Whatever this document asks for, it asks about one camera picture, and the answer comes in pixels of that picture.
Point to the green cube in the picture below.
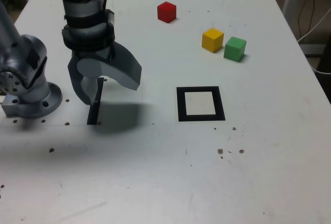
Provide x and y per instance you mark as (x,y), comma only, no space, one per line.
(234,49)

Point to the yellow cube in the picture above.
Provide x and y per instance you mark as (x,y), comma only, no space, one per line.
(212,40)

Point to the black tape square outline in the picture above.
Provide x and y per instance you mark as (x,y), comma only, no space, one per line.
(181,105)

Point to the red cube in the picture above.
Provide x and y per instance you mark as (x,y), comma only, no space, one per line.
(166,12)

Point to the small grey gripper camera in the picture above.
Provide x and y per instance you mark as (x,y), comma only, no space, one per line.
(110,17)

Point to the black tape strip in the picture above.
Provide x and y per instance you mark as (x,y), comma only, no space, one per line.
(93,115)

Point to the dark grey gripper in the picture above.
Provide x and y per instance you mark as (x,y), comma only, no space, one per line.
(93,52)

